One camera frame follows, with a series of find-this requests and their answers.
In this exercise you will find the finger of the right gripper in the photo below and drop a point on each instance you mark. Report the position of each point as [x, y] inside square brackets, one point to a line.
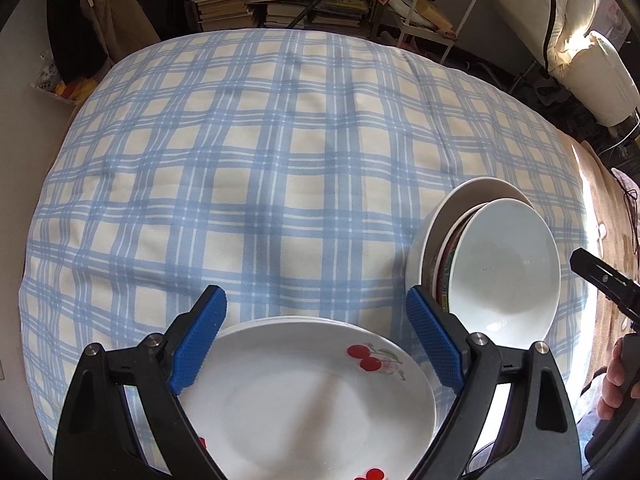
[623, 291]

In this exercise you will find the plain white bowl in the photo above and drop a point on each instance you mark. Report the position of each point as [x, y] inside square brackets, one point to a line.
[505, 278]

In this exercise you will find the blue plaid tablecloth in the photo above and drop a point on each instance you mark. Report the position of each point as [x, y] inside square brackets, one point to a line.
[292, 169]

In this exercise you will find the stack of books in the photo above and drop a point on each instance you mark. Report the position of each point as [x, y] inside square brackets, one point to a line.
[214, 15]

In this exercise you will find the red patterned bowl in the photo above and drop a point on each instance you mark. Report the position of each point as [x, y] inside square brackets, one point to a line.
[444, 261]

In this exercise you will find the white cushioned chair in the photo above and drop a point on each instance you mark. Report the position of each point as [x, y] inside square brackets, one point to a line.
[558, 34]

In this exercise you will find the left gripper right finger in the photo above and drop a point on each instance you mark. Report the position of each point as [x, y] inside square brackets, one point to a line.
[537, 437]

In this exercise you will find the white cherry plate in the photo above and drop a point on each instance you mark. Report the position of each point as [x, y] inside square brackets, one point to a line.
[306, 398]

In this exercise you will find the right hand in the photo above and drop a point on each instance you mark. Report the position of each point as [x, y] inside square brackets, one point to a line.
[611, 396]

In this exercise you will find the large red-rimmed bowl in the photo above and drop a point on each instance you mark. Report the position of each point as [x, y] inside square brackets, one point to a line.
[426, 244]

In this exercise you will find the white metal cart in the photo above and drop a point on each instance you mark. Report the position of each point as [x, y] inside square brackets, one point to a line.
[426, 24]

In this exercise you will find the brown hanging coat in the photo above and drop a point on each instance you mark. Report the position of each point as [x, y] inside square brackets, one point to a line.
[121, 26]

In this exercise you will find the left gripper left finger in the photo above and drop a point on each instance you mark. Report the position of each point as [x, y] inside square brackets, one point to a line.
[96, 438]

